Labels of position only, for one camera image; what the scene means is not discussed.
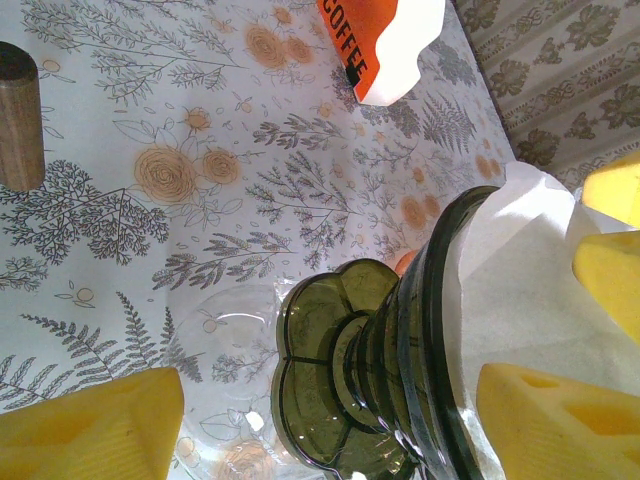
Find floral tablecloth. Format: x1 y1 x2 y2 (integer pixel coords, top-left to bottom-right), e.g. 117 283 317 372
0 0 519 480

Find coffee filter package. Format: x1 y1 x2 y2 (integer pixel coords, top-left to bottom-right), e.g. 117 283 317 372
315 0 447 107

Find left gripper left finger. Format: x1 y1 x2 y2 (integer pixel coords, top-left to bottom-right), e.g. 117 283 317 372
0 366 186 480

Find green glass dripper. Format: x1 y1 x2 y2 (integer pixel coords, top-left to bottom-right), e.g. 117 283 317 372
269 184 506 480

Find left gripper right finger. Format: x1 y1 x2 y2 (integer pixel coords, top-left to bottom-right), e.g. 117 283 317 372
474 362 640 480

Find white paper coffee filter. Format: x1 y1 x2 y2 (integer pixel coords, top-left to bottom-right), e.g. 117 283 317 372
439 160 640 480

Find clear glass server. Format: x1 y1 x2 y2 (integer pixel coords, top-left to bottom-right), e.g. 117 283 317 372
167 284 306 480

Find smoky grey dripper wood handle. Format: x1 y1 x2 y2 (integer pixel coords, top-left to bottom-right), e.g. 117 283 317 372
0 41 47 191

